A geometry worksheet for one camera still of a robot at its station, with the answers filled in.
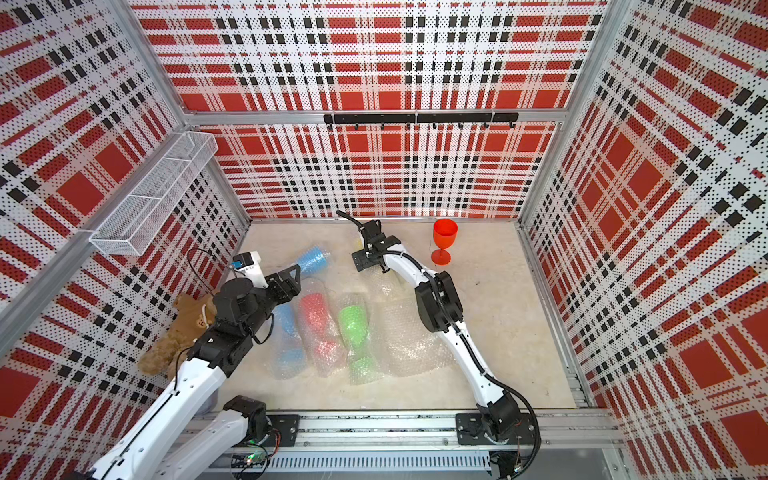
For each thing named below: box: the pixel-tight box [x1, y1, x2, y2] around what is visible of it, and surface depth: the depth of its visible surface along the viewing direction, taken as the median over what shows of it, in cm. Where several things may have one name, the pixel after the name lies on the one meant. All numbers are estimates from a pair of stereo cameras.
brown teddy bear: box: [138, 294, 217, 380], surface depth 84 cm
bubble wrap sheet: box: [368, 289, 455, 378], surface depth 88 cm
